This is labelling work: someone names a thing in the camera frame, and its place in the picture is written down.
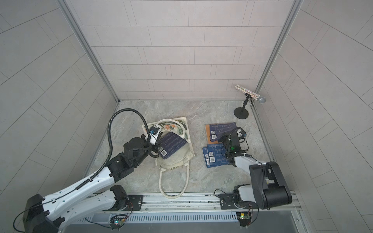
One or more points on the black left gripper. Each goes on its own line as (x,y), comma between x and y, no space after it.
(156,148)

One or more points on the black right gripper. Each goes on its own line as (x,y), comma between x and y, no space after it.
(223,138)

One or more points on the stack of dark blue books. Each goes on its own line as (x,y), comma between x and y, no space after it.
(170,143)

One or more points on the brown black book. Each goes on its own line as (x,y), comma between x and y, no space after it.
(208,134)

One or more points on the floral canvas tote bag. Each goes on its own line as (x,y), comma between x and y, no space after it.
(181,158)

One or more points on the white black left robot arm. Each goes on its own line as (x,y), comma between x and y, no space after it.
(54,212)

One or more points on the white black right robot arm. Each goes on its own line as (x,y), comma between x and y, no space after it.
(268,187)

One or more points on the black microphone stand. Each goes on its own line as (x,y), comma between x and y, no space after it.
(242,112)

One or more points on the glittery microphone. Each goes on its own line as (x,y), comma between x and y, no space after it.
(255,96)

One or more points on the white ventilation grille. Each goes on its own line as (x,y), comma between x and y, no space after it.
(181,217)

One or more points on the right circuit board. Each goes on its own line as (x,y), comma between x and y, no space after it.
(244,218)

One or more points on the circuit board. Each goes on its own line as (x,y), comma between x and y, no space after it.
(244,218)
(118,221)

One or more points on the left circuit board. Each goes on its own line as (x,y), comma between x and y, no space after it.
(118,221)

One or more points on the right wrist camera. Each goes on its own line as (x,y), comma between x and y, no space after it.
(241,134)

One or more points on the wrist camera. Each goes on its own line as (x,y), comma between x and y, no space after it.
(155,132)
(241,134)

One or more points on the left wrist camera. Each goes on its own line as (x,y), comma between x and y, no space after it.
(155,132)

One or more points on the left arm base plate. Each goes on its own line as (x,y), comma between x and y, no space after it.
(134,202)

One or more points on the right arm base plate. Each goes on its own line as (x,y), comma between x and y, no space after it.
(227,201)

